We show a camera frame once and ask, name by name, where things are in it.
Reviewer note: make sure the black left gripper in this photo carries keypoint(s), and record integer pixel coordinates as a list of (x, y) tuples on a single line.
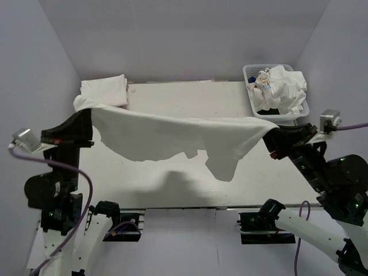
[(73, 131)]

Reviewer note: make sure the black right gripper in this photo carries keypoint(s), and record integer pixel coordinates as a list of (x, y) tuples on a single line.
[(285, 139)]

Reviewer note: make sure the green t-shirt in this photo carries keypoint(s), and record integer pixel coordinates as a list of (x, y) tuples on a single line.
[(270, 112)]

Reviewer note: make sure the white printed t-shirt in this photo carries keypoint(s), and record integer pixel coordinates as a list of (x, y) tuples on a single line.
[(278, 89)]

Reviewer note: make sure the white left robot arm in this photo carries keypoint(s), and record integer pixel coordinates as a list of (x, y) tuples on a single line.
[(72, 229)]

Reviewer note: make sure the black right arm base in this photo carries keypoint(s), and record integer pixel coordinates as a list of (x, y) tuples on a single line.
[(255, 230)]

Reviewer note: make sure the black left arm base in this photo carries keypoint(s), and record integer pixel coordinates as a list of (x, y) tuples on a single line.
[(130, 229)]

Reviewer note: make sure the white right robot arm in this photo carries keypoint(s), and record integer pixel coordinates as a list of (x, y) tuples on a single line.
[(341, 185)]

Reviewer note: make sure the folded white t-shirt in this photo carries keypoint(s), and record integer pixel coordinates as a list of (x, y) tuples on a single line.
[(109, 91)]

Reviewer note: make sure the white plastic laundry basket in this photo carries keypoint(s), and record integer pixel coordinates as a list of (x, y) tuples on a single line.
[(251, 71)]

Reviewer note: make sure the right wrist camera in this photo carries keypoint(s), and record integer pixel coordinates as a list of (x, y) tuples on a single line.
[(330, 119)]

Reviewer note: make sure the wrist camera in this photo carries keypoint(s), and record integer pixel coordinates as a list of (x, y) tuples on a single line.
[(27, 140), (330, 119)]

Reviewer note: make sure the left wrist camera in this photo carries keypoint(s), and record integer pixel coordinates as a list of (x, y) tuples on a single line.
[(27, 140)]

